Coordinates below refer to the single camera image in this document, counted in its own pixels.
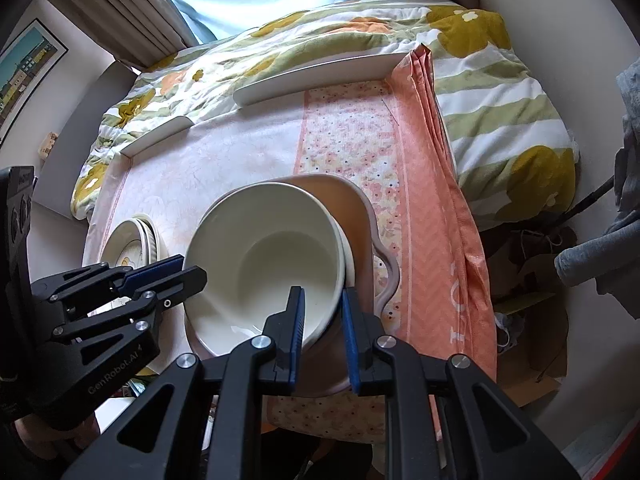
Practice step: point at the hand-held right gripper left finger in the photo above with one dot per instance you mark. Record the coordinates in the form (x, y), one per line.
(298, 330)

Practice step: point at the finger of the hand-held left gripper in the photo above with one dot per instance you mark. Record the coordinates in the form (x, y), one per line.
(185, 280)
(150, 270)

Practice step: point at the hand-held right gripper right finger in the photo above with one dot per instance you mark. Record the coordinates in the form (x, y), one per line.
(350, 340)

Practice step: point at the white duck print plate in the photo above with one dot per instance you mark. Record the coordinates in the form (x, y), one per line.
(125, 240)

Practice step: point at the large cream bowl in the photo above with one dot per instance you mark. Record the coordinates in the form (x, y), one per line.
(250, 240)

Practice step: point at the small white bowl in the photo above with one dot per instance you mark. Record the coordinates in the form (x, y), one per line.
(347, 260)

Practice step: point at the pink wavy bowl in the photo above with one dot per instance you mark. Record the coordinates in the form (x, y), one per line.
(360, 220)

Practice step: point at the orange floral towel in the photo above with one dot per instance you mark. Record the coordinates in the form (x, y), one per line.
(430, 210)

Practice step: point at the small wooden figure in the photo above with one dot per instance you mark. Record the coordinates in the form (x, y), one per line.
(49, 145)

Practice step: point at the brown cardboard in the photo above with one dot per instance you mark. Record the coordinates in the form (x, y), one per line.
(540, 270)

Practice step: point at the floral blanket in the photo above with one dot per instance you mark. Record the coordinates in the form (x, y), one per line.
(490, 110)

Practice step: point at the black rod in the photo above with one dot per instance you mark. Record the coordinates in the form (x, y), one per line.
(590, 197)

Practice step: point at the grey garment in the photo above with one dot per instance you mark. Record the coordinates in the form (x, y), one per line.
(625, 210)

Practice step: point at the short white table edge rail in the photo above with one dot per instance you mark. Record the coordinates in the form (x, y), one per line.
(160, 135)

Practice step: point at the framed wall picture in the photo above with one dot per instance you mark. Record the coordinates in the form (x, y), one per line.
(25, 75)

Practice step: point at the long white table edge rail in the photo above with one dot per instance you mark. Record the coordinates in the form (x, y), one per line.
(320, 75)

